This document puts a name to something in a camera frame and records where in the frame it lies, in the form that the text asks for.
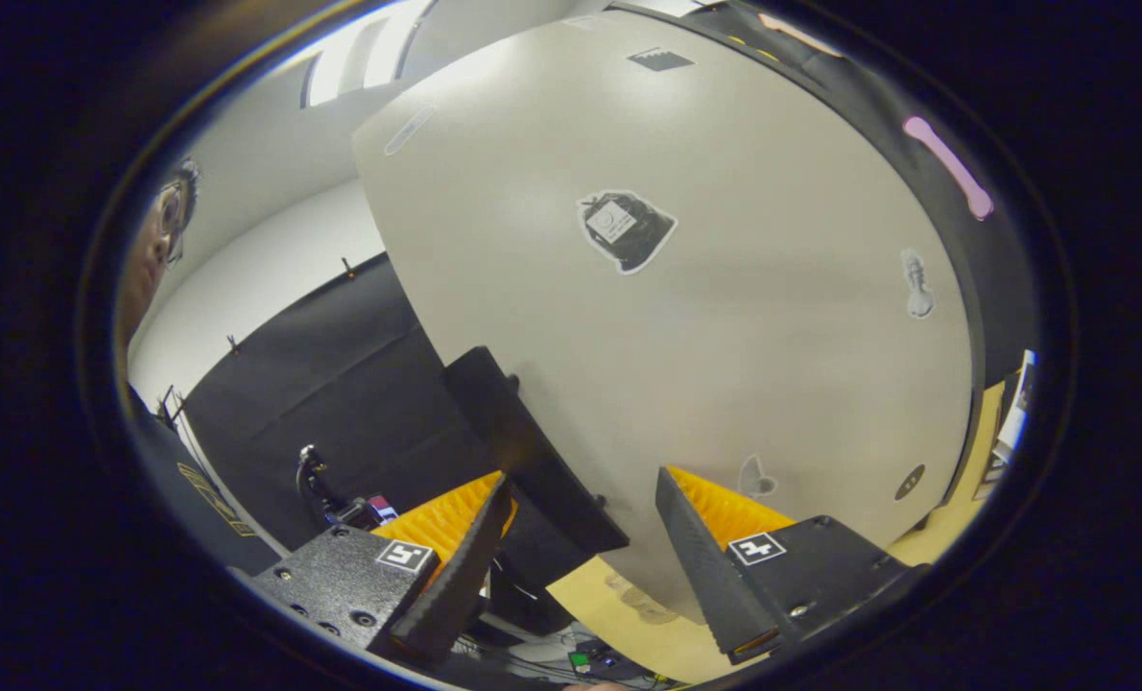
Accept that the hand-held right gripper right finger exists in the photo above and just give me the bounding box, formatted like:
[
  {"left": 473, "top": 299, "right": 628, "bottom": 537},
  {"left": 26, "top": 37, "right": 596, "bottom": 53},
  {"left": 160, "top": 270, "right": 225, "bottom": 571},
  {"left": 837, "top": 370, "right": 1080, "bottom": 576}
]
[{"left": 655, "top": 465, "right": 925, "bottom": 666}]

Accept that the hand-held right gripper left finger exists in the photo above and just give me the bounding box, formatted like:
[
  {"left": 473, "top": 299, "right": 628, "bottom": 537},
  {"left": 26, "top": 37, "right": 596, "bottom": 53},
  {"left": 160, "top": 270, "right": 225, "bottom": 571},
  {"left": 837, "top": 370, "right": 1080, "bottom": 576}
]
[{"left": 250, "top": 470, "right": 517, "bottom": 666}]

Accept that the grey cabinet door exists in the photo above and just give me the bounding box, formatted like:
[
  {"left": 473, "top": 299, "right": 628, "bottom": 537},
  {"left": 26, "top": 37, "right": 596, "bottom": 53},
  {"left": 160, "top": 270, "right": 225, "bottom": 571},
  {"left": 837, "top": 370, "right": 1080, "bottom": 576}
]
[{"left": 352, "top": 12, "right": 975, "bottom": 625}]

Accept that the dark book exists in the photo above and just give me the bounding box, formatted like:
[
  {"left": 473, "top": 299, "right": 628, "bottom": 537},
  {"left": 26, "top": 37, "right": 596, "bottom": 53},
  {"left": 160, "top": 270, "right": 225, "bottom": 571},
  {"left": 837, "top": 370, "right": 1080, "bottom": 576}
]
[{"left": 974, "top": 451, "right": 1013, "bottom": 501}]

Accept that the white book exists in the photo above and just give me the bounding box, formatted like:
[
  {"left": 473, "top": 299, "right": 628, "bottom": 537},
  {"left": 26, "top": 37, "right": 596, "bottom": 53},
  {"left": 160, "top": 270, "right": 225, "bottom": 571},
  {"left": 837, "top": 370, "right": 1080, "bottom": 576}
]
[{"left": 993, "top": 350, "right": 1037, "bottom": 466}]

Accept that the ceiling light panel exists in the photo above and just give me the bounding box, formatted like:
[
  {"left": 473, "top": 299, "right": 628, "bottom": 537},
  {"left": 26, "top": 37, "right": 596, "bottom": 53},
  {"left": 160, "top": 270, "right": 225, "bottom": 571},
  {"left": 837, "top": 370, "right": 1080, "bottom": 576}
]
[{"left": 302, "top": 0, "right": 438, "bottom": 108}]

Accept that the black cabinet door handle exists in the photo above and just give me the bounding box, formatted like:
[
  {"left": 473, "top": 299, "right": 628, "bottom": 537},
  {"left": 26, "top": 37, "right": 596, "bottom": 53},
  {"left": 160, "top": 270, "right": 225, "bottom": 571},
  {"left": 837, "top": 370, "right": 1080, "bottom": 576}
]
[{"left": 443, "top": 347, "right": 630, "bottom": 558}]

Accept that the black device with cable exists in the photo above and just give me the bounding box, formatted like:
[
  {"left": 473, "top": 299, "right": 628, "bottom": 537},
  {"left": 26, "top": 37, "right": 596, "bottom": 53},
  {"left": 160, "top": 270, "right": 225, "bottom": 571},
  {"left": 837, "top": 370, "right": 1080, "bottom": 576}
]
[{"left": 296, "top": 443, "right": 400, "bottom": 531}]

